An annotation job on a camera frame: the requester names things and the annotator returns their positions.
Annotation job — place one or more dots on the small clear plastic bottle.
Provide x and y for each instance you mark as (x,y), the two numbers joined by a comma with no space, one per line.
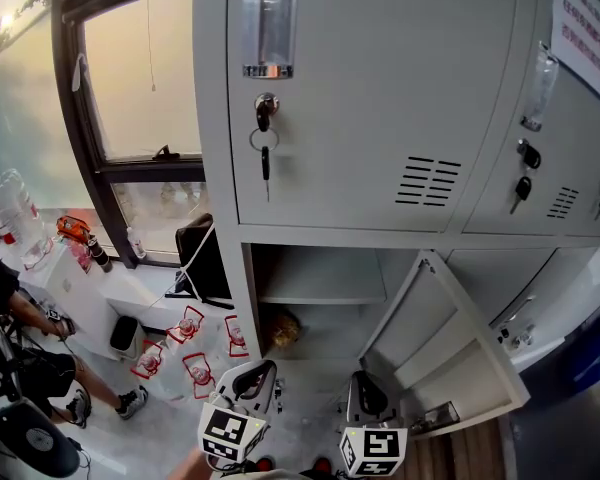
(136,243)

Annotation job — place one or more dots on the small cabinet key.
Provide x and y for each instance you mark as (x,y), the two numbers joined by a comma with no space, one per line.
(279,393)

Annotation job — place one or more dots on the white counter unit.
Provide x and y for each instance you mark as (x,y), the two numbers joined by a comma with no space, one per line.
(555,318)

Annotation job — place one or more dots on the grey metal locker cabinet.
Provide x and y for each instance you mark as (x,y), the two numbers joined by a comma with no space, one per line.
(380,93)

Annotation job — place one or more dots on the white water dispenser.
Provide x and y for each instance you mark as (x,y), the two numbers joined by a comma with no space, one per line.
(75,298)

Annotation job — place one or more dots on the white paper notice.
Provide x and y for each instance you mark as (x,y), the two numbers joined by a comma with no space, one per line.
(585,33)

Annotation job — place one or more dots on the black window frame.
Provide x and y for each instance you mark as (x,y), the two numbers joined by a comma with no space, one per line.
(72,118)

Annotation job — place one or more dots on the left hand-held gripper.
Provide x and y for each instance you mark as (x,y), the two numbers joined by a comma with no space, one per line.
(227,430)

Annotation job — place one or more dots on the pink patterned bag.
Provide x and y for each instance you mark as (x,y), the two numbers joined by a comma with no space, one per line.
(79,255)

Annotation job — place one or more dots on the black tumbler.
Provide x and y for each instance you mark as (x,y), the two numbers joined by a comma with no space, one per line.
(100,254)

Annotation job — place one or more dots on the person's right shoe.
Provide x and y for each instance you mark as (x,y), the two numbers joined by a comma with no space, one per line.
(322,465)

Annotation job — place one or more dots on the large clear water bottle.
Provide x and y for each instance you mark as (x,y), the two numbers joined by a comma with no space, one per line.
(15,213)

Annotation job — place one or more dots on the yellow snack packet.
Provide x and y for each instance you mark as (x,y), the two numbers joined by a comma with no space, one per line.
(285,330)

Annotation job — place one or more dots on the black backpack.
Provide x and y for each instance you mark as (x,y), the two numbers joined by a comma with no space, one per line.
(205,263)

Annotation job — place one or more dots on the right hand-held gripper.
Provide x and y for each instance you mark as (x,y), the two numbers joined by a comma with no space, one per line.
(375,450)

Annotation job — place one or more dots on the white window sill ledge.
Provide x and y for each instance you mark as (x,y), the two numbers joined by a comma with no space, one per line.
(130,293)

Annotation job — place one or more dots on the small black waste bin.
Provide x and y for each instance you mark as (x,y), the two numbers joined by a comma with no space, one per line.
(125,335)

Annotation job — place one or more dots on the wooden slat platform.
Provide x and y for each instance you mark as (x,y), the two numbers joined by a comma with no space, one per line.
(455,455)

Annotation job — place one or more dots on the grey locker door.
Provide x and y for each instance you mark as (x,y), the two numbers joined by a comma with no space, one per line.
(440,348)

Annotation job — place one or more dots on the person's left forearm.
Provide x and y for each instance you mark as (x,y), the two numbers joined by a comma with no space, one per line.
(190,468)

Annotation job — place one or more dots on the orange bag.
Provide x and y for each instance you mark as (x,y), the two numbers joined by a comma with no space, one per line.
(73,228)

